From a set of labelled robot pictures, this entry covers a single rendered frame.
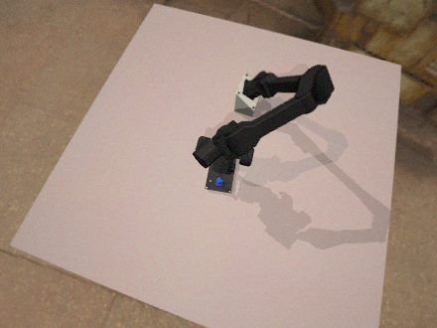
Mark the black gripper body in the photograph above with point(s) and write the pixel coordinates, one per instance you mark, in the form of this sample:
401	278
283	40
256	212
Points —
245	159

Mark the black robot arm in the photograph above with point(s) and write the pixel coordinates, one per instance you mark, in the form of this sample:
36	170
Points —
312	88

